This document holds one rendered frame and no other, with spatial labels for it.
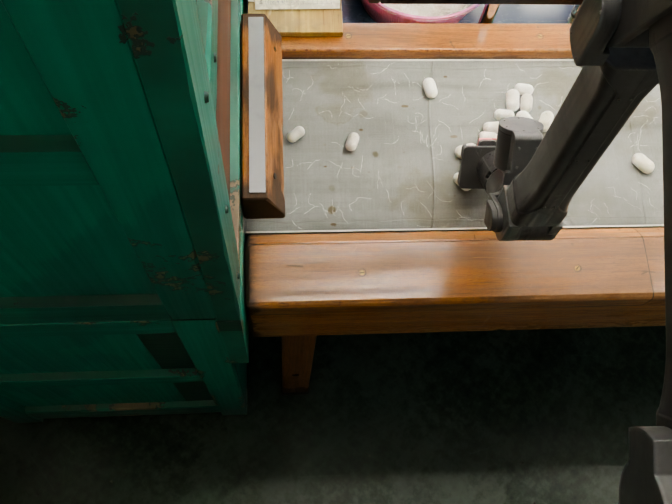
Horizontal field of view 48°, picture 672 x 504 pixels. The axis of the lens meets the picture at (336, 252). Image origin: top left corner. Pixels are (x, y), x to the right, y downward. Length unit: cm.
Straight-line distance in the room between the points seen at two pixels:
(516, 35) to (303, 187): 44
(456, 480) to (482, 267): 81
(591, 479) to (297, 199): 107
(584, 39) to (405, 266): 51
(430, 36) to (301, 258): 43
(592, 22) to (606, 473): 141
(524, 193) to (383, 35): 46
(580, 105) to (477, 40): 55
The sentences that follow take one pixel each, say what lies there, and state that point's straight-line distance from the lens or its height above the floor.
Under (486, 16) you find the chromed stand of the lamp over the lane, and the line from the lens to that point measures 132.
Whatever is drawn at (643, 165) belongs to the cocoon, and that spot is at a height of 76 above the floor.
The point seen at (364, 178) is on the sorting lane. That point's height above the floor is 74.
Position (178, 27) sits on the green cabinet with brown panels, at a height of 144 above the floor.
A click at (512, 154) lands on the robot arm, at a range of 99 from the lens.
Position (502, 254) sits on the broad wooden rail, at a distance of 113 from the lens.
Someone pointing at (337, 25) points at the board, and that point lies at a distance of 126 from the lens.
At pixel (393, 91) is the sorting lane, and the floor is 74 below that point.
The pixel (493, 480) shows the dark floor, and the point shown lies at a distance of 185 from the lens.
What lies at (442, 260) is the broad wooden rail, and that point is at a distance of 110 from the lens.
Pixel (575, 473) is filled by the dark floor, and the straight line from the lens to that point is 191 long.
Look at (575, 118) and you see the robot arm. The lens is 77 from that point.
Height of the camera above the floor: 178
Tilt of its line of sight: 69 degrees down
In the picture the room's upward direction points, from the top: 10 degrees clockwise
